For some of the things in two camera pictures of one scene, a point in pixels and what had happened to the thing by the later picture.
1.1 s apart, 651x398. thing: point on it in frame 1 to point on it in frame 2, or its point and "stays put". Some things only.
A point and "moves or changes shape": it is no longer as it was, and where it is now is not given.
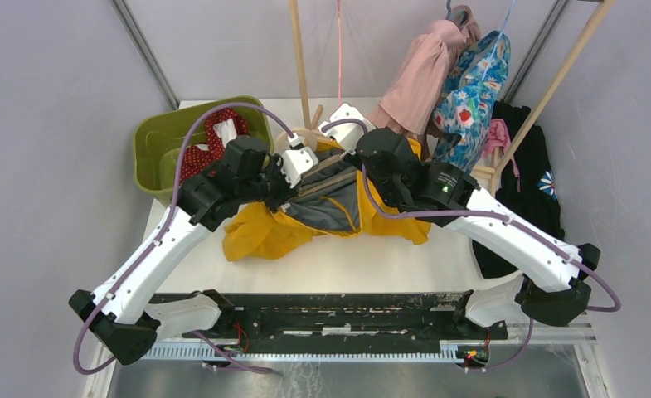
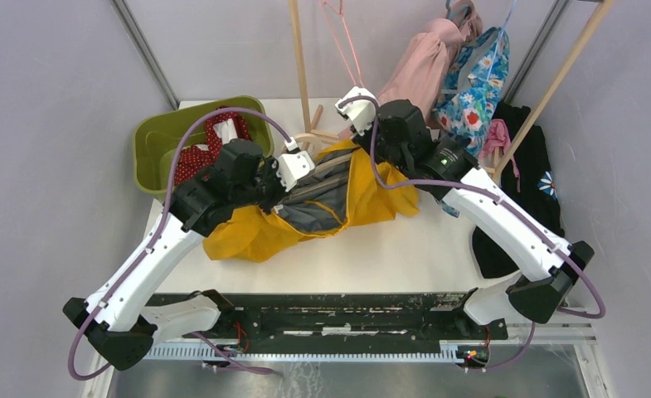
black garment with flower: x=538 y=192 stays put
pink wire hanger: x=338 y=53 to x=327 y=5
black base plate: x=352 y=317 stays put
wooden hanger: x=327 y=172 moves or changes shape
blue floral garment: x=462 y=118 stays put
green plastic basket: x=157 y=143 stays put
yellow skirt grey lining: x=339 y=208 moves or changes shape
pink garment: x=423 y=74 stays put
